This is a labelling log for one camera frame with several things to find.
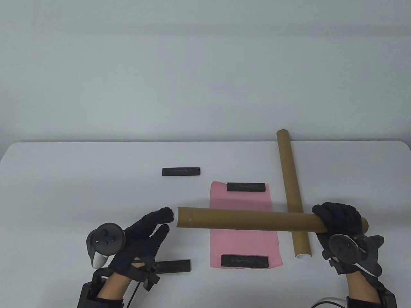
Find person's left hand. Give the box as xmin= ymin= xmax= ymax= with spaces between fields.
xmin=109 ymin=208 xmax=174 ymax=280

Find person's right hand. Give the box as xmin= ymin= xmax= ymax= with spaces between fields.
xmin=312 ymin=202 xmax=382 ymax=278

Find black rectangular paperweight bar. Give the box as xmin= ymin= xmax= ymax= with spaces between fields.
xmin=221 ymin=255 xmax=269 ymax=269
xmin=226 ymin=182 xmax=267 ymax=193
xmin=162 ymin=167 xmax=201 ymax=177
xmin=154 ymin=259 xmax=191 ymax=274

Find brown cardboard mailing tube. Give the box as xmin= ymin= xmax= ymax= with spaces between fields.
xmin=177 ymin=207 xmax=369 ymax=234
xmin=277 ymin=129 xmax=312 ymax=260

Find pink paper sheet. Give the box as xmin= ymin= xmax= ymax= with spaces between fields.
xmin=209 ymin=181 xmax=283 ymax=269

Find person's right forearm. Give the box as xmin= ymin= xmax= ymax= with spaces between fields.
xmin=345 ymin=272 xmax=382 ymax=304

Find person's left forearm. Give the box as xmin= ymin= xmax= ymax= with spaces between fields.
xmin=96 ymin=272 xmax=132 ymax=302

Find grey right hand controller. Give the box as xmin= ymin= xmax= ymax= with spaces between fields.
xmin=322 ymin=234 xmax=385 ymax=277

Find grey hand controller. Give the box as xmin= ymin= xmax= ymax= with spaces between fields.
xmin=86 ymin=222 xmax=126 ymax=269
xmin=322 ymin=234 xmax=385 ymax=277

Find grey left hand controller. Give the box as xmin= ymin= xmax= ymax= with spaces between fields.
xmin=86 ymin=222 xmax=126 ymax=269

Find black left palm camera module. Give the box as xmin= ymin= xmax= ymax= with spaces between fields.
xmin=133 ymin=257 xmax=160 ymax=291

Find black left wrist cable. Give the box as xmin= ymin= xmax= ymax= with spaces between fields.
xmin=128 ymin=279 xmax=142 ymax=308

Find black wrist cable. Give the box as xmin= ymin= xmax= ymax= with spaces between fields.
xmin=313 ymin=298 xmax=347 ymax=308
xmin=128 ymin=279 xmax=142 ymax=308

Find black left wrist strap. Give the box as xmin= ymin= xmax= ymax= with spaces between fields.
xmin=96 ymin=297 xmax=124 ymax=308

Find black wrist strap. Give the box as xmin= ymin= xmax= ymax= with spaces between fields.
xmin=346 ymin=297 xmax=382 ymax=308
xmin=96 ymin=297 xmax=124 ymax=308

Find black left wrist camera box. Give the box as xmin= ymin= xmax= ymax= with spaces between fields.
xmin=78 ymin=282 xmax=107 ymax=308

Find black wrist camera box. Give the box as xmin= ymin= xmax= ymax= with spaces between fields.
xmin=78 ymin=282 xmax=107 ymax=308
xmin=380 ymin=284 xmax=398 ymax=308

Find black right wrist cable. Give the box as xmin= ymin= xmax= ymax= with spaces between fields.
xmin=313 ymin=298 xmax=347 ymax=308

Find black right wrist strap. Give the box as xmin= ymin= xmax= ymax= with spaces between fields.
xmin=346 ymin=297 xmax=382 ymax=308

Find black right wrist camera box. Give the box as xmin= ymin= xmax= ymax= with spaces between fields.
xmin=380 ymin=284 xmax=398 ymax=308

